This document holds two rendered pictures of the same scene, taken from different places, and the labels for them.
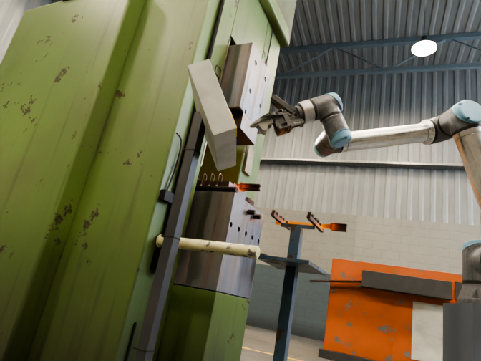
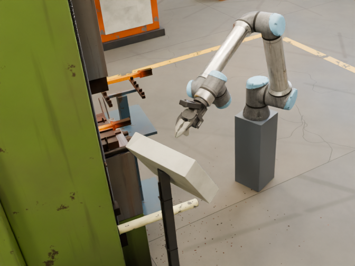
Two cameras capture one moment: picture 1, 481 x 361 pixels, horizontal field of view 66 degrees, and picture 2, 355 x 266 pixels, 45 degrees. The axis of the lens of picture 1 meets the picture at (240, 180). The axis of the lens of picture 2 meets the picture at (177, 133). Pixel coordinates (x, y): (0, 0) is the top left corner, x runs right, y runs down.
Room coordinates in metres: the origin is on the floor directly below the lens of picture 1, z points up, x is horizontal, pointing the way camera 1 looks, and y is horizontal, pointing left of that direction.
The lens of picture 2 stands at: (0.23, 1.20, 2.20)
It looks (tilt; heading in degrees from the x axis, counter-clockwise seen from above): 33 degrees down; 312
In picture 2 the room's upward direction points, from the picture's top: 5 degrees counter-clockwise
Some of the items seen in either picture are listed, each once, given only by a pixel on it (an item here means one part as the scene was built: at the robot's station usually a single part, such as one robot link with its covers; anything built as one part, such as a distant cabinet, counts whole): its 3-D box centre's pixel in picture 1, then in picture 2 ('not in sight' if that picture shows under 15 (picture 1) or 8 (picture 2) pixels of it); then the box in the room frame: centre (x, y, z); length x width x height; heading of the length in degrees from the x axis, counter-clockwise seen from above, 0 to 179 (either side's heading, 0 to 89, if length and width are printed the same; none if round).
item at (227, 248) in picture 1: (205, 246); (158, 215); (1.44, 0.08, 0.62); 0.44 x 0.05 x 0.05; 62
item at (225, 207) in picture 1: (195, 242); (81, 179); (1.93, 0.17, 0.69); 0.56 x 0.38 x 0.45; 62
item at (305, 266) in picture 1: (292, 265); (125, 123); (2.13, -0.38, 0.70); 0.40 x 0.30 x 0.02; 151
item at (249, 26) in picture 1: (221, 32); not in sight; (1.99, 0.30, 2.06); 0.44 x 0.41 x 0.47; 62
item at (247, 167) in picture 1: (248, 160); not in sight; (2.12, -0.03, 1.27); 0.09 x 0.02 x 0.17; 152
